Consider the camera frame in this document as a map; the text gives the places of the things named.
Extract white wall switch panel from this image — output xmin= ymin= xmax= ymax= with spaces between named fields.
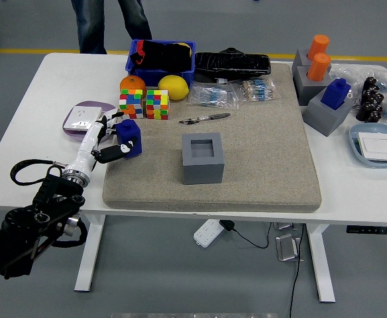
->
xmin=357 ymin=132 xmax=387 ymax=162

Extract white power strip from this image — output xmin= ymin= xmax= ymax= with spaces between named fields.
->
xmin=193 ymin=219 xmax=223 ymax=248

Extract blue square seal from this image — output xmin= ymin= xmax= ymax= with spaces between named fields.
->
xmin=115 ymin=119 xmax=144 ymax=160
xmin=320 ymin=78 xmax=352 ymax=111

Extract clear bag of metal parts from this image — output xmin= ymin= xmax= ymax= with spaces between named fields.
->
xmin=329 ymin=62 xmax=387 ymax=100

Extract clear metal floor bracket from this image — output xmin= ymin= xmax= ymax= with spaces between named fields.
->
xmin=275 ymin=233 xmax=302 ymax=262
xmin=272 ymin=221 xmax=299 ymax=231

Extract grey-brown mat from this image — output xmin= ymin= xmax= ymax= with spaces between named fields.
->
xmin=102 ymin=62 xmax=323 ymax=214

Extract person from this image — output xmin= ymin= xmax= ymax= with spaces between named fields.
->
xmin=70 ymin=0 xmax=153 ymax=54

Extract black plug with cord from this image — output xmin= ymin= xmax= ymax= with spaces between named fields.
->
xmin=219 ymin=219 xmax=272 ymax=249

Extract yellow lemon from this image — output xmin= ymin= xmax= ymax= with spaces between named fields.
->
xmin=158 ymin=74 xmax=190 ymax=101

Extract yellow item in bin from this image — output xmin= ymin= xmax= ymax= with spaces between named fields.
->
xmin=176 ymin=42 xmax=194 ymax=57

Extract black floor cable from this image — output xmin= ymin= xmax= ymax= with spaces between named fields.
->
xmin=288 ymin=223 xmax=305 ymax=318

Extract colourful puzzle cube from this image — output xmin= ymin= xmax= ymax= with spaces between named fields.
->
xmin=119 ymin=88 xmax=145 ymax=120
xmin=145 ymin=89 xmax=170 ymax=121

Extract black cloth with red trim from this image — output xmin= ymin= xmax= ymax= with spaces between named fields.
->
xmin=129 ymin=39 xmax=194 ymax=72

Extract orange fruit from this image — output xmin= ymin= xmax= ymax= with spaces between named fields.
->
xmin=119 ymin=75 xmax=148 ymax=97

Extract grey round seal holder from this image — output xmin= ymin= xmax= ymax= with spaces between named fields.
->
xmin=292 ymin=65 xmax=333 ymax=107
xmin=292 ymin=48 xmax=333 ymax=74

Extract purple tray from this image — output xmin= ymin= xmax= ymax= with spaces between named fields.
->
xmin=62 ymin=100 xmax=119 ymax=145

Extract black pen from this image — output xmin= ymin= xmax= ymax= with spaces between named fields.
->
xmin=179 ymin=113 xmax=231 ymax=125

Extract clear bag brown resistors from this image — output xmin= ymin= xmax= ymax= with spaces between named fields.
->
xmin=235 ymin=78 xmax=282 ymax=103

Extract light blue tray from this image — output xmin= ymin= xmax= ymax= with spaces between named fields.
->
xmin=349 ymin=123 xmax=387 ymax=170

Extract black plastic wrapped package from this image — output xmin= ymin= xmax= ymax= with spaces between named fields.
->
xmin=194 ymin=47 xmax=272 ymax=83

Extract grey square seal holder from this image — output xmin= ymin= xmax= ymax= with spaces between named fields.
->
xmin=302 ymin=89 xmax=356 ymax=138
xmin=181 ymin=132 xmax=226 ymax=186

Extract blue plastic bin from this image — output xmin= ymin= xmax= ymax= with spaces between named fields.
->
xmin=125 ymin=38 xmax=197 ymax=87

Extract white table leg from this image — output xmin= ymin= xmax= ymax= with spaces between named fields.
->
xmin=305 ymin=224 xmax=336 ymax=303
xmin=74 ymin=214 xmax=107 ymax=292

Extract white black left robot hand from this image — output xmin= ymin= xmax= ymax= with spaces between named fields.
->
xmin=66 ymin=111 xmax=138 ymax=174

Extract black table control panel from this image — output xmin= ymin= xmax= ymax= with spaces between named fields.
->
xmin=346 ymin=225 xmax=387 ymax=235

